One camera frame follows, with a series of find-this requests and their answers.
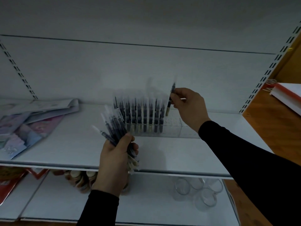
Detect person's right hand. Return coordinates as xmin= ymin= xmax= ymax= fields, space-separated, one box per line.
xmin=170 ymin=88 xmax=211 ymax=134

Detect person's left hand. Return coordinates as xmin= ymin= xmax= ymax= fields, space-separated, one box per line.
xmin=92 ymin=133 xmax=139 ymax=198

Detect single dark brush pen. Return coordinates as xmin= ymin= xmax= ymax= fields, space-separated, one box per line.
xmin=165 ymin=82 xmax=177 ymax=117

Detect bundle of dark pens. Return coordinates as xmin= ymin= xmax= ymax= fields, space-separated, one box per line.
xmin=92 ymin=105 xmax=140 ymax=174

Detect person's left forearm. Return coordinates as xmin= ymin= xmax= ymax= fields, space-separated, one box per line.
xmin=76 ymin=189 xmax=120 ymax=226

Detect person's right forearm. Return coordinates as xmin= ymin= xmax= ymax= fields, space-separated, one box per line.
xmin=198 ymin=120 xmax=301 ymax=226

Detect rows of standing dark pens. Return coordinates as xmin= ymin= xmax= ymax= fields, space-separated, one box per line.
xmin=114 ymin=94 xmax=166 ymax=135

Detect clear acrylic pen holder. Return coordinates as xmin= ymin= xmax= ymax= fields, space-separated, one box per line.
xmin=124 ymin=115 xmax=201 ymax=139

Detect clear drinking glass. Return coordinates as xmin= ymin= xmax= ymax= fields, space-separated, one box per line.
xmin=193 ymin=188 xmax=218 ymax=212
xmin=204 ymin=178 xmax=224 ymax=195
xmin=173 ymin=178 xmax=191 ymax=202
xmin=188 ymin=178 xmax=205 ymax=191

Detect pink pastel sticker pack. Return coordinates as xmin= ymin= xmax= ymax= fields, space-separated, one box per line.
xmin=14 ymin=114 xmax=66 ymax=145

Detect white slotted shelf upright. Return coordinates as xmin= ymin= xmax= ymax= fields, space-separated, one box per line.
xmin=239 ymin=21 xmax=301 ymax=114
xmin=0 ymin=40 xmax=39 ymax=100

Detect loose rubber bands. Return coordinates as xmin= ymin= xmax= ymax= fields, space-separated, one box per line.
xmin=262 ymin=79 xmax=278 ymax=92

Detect grey white flat booklet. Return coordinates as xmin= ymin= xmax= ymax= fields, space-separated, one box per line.
xmin=0 ymin=98 xmax=81 ymax=117

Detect small red packet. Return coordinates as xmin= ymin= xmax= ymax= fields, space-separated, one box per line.
xmin=25 ymin=168 xmax=50 ymax=180

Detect white box with red edge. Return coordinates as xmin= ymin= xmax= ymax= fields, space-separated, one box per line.
xmin=269 ymin=83 xmax=301 ymax=117

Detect light blue sticker pack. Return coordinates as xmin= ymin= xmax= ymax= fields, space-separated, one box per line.
xmin=0 ymin=132 xmax=44 ymax=161

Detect purple pastel sticker pack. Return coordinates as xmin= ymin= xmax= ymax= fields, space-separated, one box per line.
xmin=0 ymin=112 xmax=31 ymax=137

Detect large red packet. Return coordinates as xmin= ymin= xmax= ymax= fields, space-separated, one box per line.
xmin=0 ymin=170 xmax=27 ymax=206

